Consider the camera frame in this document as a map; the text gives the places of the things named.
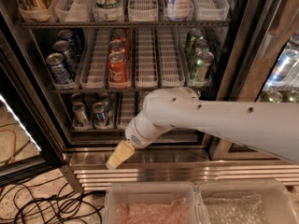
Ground blue redbull can front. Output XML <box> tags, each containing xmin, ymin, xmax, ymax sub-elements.
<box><xmin>93</xmin><ymin>102</ymin><xmax>109</xmax><ymax>127</ymax></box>

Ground blue pepsi can front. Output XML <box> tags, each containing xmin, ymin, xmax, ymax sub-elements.
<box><xmin>46</xmin><ymin>52</ymin><xmax>74</xmax><ymax>85</ymax></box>

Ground red coca cola can middle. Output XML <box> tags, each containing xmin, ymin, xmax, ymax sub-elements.
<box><xmin>108</xmin><ymin>40</ymin><xmax>126</xmax><ymax>53</ymax></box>

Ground green can middle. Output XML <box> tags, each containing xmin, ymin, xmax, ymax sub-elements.
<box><xmin>191</xmin><ymin>39</ymin><xmax>210</xmax><ymax>58</ymax></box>

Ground orange cable on floor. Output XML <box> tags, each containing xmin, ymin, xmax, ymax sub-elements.
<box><xmin>0</xmin><ymin>128</ymin><xmax>17</xmax><ymax>167</ymax></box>

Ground open fridge glass door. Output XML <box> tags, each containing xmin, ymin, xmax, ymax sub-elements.
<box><xmin>0</xmin><ymin>15</ymin><xmax>63</xmax><ymax>188</ymax></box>

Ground blue redbull can rear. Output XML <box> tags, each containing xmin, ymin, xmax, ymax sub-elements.
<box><xmin>98</xmin><ymin>92</ymin><xmax>113</xmax><ymax>118</ymax></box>

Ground red coca cola can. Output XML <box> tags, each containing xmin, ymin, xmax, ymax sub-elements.
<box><xmin>108</xmin><ymin>40</ymin><xmax>126</xmax><ymax>53</ymax></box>
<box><xmin>107</xmin><ymin>52</ymin><xmax>128</xmax><ymax>83</ymax></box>
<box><xmin>111</xmin><ymin>29</ymin><xmax>127</xmax><ymax>42</ymax></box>

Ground red coca cola can rear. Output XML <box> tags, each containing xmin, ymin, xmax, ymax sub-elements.
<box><xmin>111</xmin><ymin>29</ymin><xmax>127</xmax><ymax>42</ymax></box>

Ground stainless fridge base grille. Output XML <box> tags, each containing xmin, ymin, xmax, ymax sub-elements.
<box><xmin>61</xmin><ymin>149</ymin><xmax>299</xmax><ymax>192</ymax></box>

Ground black cables on floor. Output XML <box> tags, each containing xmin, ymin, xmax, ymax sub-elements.
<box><xmin>0</xmin><ymin>175</ymin><xmax>104</xmax><ymax>224</ymax></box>

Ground closed right fridge door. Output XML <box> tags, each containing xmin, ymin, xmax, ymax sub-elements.
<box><xmin>208</xmin><ymin>0</ymin><xmax>299</xmax><ymax>161</ymax></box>

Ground clear bin pink bubble wrap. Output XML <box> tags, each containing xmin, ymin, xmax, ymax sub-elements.
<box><xmin>103</xmin><ymin>182</ymin><xmax>205</xmax><ymax>224</ymax></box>

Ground blue pepsi can middle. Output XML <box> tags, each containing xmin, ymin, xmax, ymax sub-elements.
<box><xmin>53</xmin><ymin>40</ymin><xmax>78</xmax><ymax>75</ymax></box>

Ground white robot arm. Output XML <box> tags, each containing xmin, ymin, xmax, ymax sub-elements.
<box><xmin>106</xmin><ymin>87</ymin><xmax>299</xmax><ymax>170</ymax></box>

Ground blue redbull can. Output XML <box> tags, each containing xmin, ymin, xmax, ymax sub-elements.
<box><xmin>93</xmin><ymin>102</ymin><xmax>109</xmax><ymax>127</ymax></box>
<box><xmin>98</xmin><ymin>92</ymin><xmax>113</xmax><ymax>118</ymax></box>

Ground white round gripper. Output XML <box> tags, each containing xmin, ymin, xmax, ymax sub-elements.
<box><xmin>106</xmin><ymin>111</ymin><xmax>172</xmax><ymax>170</ymax></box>

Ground blue pepsi can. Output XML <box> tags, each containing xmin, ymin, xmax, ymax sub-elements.
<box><xmin>58</xmin><ymin>29</ymin><xmax>84</xmax><ymax>55</ymax></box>
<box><xmin>46</xmin><ymin>52</ymin><xmax>74</xmax><ymax>85</ymax></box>
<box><xmin>53</xmin><ymin>40</ymin><xmax>78</xmax><ymax>75</ymax></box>

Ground red coca cola can front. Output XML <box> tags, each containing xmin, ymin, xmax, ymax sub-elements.
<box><xmin>107</xmin><ymin>52</ymin><xmax>128</xmax><ymax>83</ymax></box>

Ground blue pepsi can rear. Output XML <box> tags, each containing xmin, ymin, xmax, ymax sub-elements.
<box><xmin>58</xmin><ymin>29</ymin><xmax>84</xmax><ymax>55</ymax></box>

